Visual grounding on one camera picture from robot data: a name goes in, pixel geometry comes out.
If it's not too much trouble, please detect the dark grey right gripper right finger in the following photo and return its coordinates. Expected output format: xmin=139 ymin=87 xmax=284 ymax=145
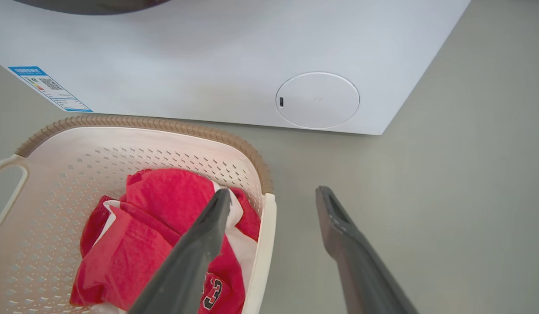
xmin=315 ymin=186 xmax=419 ymax=314

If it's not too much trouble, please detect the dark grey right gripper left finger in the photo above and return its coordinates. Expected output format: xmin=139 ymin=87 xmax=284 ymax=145
xmin=128 ymin=188 xmax=232 ymax=314

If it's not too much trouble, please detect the cream perforated laundry basket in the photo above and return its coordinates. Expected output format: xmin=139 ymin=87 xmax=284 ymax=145
xmin=0 ymin=115 xmax=277 ymax=314

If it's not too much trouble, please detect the red and white jersey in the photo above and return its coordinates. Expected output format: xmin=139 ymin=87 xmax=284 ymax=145
xmin=69 ymin=168 xmax=261 ymax=314

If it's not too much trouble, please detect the round white filter cover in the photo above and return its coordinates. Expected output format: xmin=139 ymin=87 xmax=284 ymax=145
xmin=276 ymin=72 xmax=361 ymax=130

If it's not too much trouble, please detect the white washing machine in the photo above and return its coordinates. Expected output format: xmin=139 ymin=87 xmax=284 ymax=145
xmin=0 ymin=0 xmax=471 ymax=136

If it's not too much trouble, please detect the blue energy label sticker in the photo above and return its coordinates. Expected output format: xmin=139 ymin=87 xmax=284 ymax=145
xmin=8 ymin=66 xmax=94 ymax=113

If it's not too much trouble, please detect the dark washing machine door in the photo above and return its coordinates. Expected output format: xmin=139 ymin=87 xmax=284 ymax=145
xmin=13 ymin=0 xmax=172 ymax=16

